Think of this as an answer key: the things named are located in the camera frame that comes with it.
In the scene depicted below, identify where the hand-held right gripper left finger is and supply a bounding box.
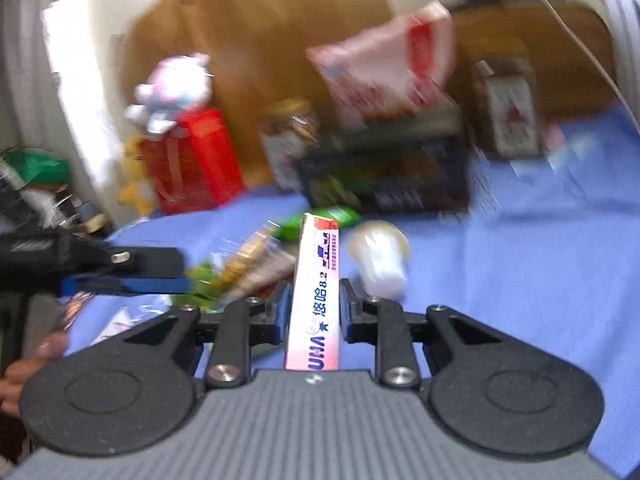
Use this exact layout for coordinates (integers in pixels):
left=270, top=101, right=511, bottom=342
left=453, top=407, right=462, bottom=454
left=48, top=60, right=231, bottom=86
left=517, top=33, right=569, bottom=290
left=122, top=282, right=294, bottom=391

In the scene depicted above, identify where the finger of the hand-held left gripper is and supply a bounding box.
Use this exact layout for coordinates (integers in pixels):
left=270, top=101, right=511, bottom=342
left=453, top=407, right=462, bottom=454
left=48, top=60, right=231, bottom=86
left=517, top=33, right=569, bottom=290
left=62, top=278, right=193, bottom=297
left=102, top=246, right=185, bottom=279

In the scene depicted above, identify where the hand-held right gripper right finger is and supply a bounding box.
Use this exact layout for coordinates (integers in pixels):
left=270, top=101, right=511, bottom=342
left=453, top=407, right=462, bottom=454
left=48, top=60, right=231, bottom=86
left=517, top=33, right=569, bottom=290
left=340, top=280, right=506, bottom=390

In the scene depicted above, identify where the pink candy stick box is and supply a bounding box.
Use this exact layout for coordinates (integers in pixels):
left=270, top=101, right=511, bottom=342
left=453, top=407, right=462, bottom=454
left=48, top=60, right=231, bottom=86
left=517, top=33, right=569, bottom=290
left=284, top=212, right=342, bottom=372

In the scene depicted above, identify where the black printed cardboard box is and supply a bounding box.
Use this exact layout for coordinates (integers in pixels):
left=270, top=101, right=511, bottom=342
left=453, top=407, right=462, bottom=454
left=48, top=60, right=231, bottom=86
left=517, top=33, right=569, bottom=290
left=295, top=110, right=476, bottom=216

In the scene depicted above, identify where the person's left hand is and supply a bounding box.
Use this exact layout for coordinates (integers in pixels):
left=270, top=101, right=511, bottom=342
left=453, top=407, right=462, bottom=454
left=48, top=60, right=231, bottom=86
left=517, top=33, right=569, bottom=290
left=0, top=332, right=69, bottom=417

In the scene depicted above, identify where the clear plastic packet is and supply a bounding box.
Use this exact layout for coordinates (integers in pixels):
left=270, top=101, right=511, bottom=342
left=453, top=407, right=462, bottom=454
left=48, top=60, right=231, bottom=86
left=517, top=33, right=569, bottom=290
left=92, top=294, right=176, bottom=347

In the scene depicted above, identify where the clear biscuit packet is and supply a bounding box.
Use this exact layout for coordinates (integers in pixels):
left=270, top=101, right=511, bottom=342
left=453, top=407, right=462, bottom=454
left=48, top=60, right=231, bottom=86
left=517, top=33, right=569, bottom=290
left=220, top=220, right=299, bottom=302

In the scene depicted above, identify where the small green packet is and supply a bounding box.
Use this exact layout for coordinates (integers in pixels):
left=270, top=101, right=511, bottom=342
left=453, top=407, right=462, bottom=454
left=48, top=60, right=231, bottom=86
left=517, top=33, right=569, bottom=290
left=186, top=260, right=227, bottom=307

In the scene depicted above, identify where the white plastic cup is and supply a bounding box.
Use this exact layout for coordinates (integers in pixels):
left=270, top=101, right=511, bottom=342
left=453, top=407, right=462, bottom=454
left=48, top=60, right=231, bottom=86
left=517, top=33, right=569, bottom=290
left=346, top=220, right=410, bottom=298

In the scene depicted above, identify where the yellow plush toy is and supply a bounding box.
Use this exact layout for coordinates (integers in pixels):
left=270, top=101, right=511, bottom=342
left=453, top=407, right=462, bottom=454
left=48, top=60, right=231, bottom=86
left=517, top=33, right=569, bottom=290
left=117, top=135, right=157, bottom=218

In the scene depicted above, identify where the green plastic box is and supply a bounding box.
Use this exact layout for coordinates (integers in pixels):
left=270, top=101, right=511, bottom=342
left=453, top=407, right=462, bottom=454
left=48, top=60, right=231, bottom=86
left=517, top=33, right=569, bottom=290
left=0, top=151, right=71, bottom=192

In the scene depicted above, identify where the green snack packet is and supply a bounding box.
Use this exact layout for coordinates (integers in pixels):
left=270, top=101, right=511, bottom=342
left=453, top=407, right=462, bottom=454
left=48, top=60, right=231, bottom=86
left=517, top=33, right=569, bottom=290
left=277, top=206, right=361, bottom=242

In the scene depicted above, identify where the red gift box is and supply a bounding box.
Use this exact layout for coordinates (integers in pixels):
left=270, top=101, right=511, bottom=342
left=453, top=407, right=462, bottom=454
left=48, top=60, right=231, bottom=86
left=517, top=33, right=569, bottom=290
left=140, top=107, right=246, bottom=216

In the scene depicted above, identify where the gold lid nut jar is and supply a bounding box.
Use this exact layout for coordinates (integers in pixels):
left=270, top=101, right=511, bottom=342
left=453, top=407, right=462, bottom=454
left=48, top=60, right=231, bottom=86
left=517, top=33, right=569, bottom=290
left=260, top=97, right=323, bottom=191

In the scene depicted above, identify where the pink white plush toy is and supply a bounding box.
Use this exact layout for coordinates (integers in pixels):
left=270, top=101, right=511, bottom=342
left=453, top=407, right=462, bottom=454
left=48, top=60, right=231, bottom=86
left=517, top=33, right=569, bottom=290
left=124, top=52, right=213, bottom=136

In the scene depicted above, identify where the blue blanket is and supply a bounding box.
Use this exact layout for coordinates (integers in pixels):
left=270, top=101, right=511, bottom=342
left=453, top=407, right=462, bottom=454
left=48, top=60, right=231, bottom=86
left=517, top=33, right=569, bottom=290
left=65, top=105, right=640, bottom=479

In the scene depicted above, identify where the grey curtain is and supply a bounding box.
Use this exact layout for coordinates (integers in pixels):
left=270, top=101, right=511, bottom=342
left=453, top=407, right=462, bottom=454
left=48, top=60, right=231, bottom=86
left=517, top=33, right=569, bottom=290
left=0, top=0, right=63, bottom=161

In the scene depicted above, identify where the pink snack bag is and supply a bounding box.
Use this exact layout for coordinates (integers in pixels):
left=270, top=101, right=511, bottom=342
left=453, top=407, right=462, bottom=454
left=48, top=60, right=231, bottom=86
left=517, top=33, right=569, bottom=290
left=306, top=0, right=458, bottom=131

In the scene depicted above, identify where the brown white carton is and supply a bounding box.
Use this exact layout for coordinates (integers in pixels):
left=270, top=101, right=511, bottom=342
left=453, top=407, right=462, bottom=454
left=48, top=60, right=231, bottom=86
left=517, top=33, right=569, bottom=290
left=470, top=45, right=548, bottom=161

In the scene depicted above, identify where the rounded wooden board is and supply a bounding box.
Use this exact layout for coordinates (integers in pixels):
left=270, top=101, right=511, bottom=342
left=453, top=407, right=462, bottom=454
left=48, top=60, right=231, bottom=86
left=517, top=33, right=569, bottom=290
left=450, top=2, right=617, bottom=122

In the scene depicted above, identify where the white cable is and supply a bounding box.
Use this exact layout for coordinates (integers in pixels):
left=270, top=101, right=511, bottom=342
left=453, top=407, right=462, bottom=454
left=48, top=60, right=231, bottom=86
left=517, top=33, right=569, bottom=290
left=500, top=0, right=640, bottom=133

